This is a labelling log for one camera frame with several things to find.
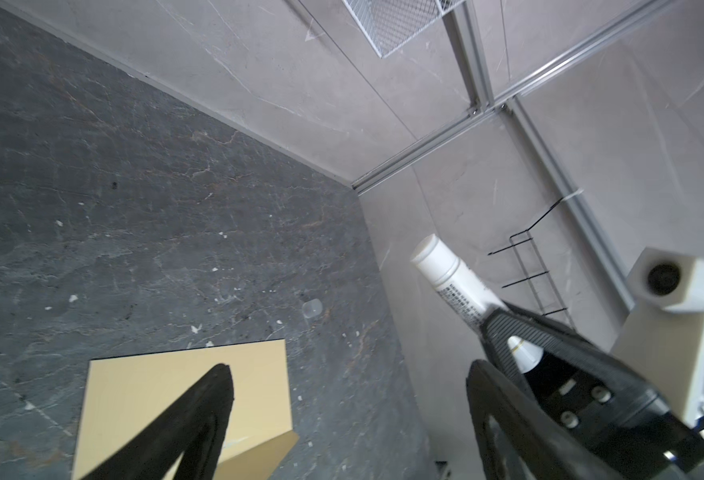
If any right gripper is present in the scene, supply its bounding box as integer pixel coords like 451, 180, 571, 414
479, 305, 704, 474

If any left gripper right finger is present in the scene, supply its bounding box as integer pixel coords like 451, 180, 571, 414
467, 360, 621, 479

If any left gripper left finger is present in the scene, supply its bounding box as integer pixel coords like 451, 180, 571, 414
85, 363, 234, 479

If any white glue stick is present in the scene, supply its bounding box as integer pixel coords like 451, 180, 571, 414
411, 234, 547, 378

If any yellow envelope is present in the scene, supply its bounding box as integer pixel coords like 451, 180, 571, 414
72, 340, 299, 479

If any black wire hook rack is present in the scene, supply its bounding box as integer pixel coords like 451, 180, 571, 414
488, 195, 577, 330

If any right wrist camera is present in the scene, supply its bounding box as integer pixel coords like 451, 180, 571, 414
611, 247, 704, 426

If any white wire mesh basket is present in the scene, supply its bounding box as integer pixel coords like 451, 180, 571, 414
343, 0, 463, 59

